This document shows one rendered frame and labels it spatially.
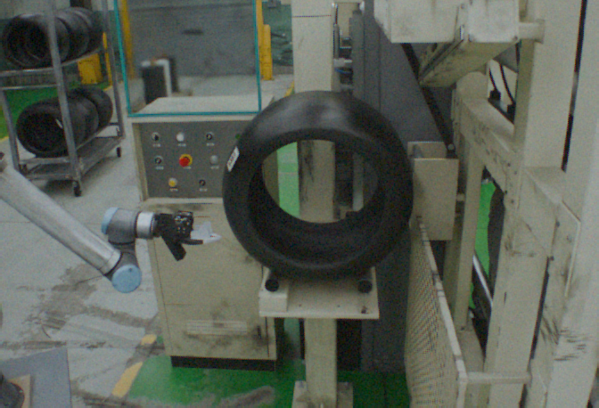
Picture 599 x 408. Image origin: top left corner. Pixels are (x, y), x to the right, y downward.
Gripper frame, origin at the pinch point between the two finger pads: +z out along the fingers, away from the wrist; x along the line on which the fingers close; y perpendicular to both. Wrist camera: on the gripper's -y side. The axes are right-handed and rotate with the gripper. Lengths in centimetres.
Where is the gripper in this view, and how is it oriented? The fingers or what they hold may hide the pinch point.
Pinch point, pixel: (216, 240)
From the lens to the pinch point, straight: 171.3
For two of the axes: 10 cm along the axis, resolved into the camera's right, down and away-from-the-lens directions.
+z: 9.9, 1.1, -0.4
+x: 0.8, -3.7, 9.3
